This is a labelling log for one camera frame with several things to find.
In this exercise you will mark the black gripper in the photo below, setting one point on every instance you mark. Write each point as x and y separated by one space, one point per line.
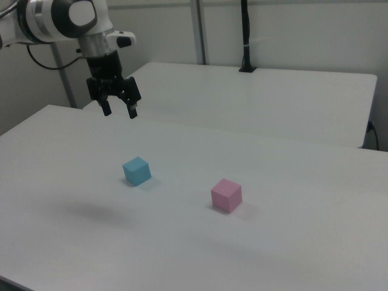
104 71

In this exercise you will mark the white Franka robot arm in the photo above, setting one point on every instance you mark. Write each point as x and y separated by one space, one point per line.
54 18

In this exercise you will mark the blue cube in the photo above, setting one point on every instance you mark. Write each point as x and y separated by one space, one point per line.
136 170

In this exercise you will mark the pink cube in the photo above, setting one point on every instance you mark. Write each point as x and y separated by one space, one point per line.
226 195

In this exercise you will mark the grey wall profile post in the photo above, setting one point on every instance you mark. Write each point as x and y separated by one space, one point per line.
63 75
200 31

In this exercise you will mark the black camera stand pole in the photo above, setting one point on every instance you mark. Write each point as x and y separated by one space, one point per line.
246 36

